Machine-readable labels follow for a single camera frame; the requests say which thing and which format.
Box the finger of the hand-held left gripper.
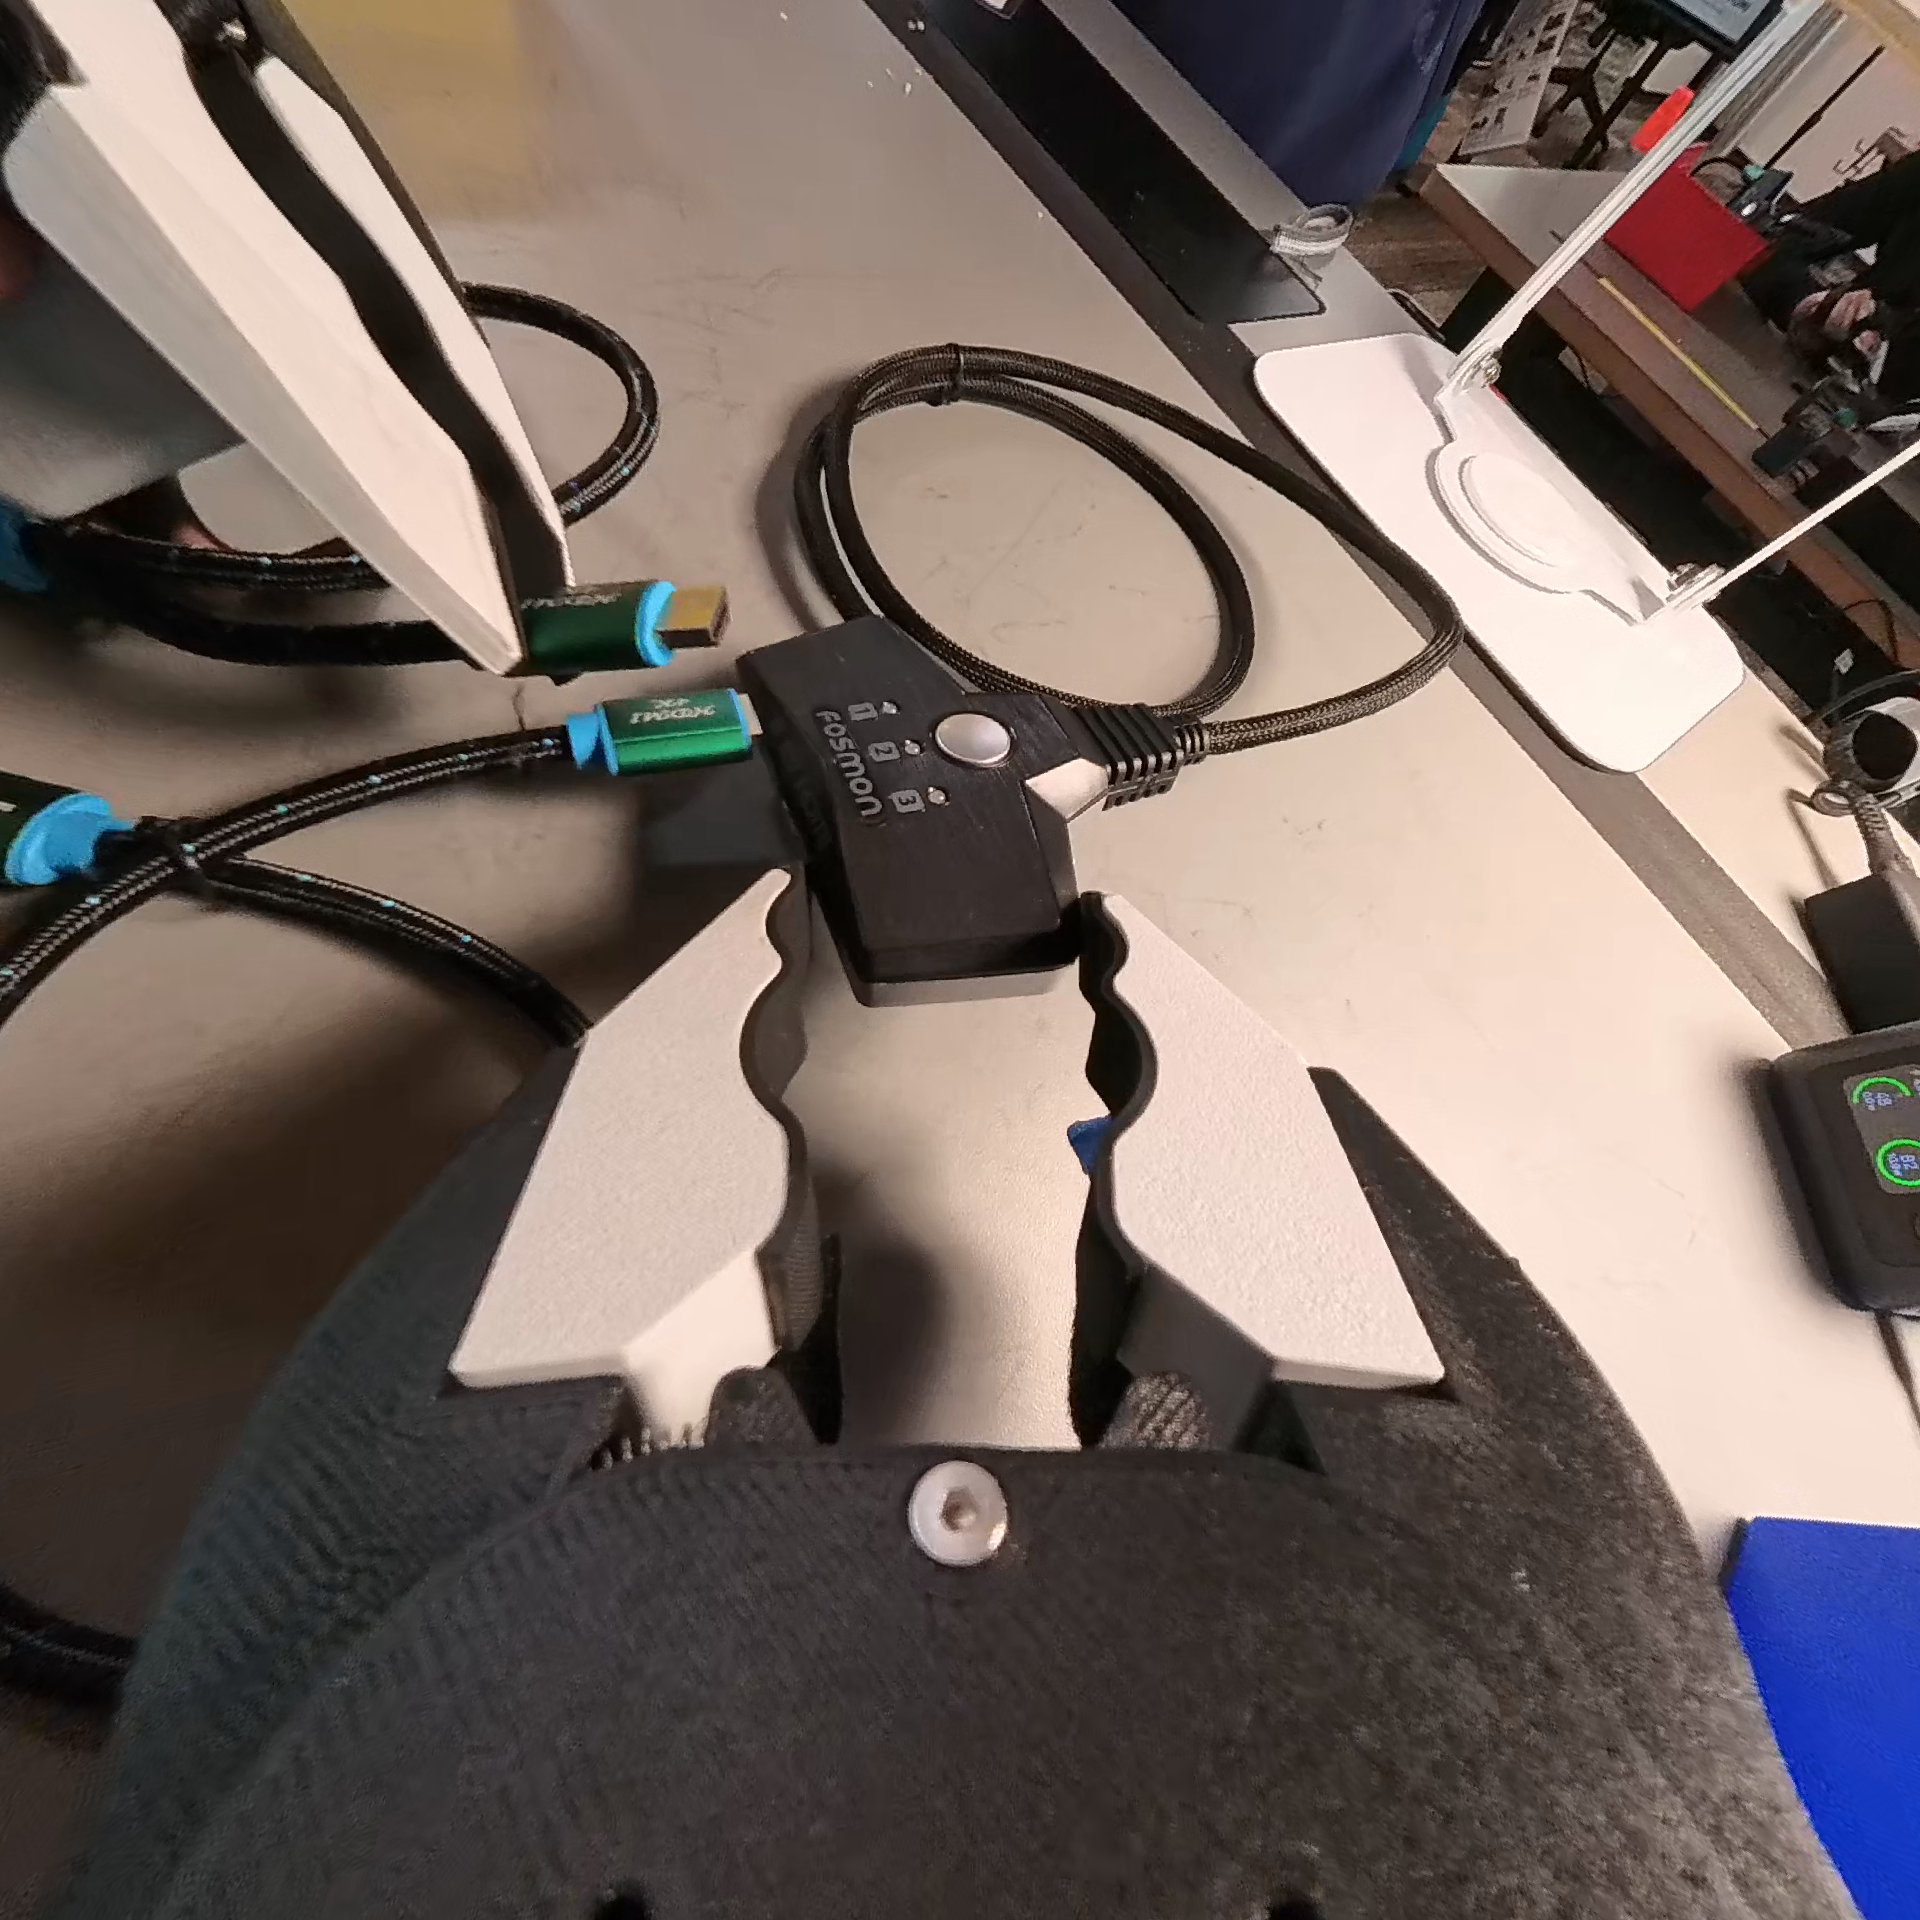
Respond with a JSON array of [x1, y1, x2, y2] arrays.
[[253, 59, 580, 604], [0, 0, 528, 675]]

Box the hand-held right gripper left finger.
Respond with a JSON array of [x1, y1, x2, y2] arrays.
[[447, 867, 842, 1434]]

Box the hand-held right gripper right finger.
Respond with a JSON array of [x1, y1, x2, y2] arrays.
[[1067, 892, 1449, 1396]]

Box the green plug braided hdmi cable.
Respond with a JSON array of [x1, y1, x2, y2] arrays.
[[0, 684, 764, 1706], [0, 284, 737, 680]]

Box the black square HDMI hub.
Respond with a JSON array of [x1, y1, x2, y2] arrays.
[[794, 343, 1465, 820]]

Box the black power bank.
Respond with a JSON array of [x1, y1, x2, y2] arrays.
[[1770, 1021, 1920, 1318]]

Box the black power adapter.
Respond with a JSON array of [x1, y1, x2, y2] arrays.
[[1802, 862, 1920, 1042]]

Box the white base lamp stand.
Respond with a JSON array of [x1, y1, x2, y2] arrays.
[[1252, 0, 1920, 778]]

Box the wooden work table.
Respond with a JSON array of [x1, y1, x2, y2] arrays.
[[1425, 157, 1920, 663]]

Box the red plastic bin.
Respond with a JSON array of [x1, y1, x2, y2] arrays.
[[1604, 142, 1773, 318]]

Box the grey desk cable cover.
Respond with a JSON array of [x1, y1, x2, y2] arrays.
[[899, 0, 1329, 326]]

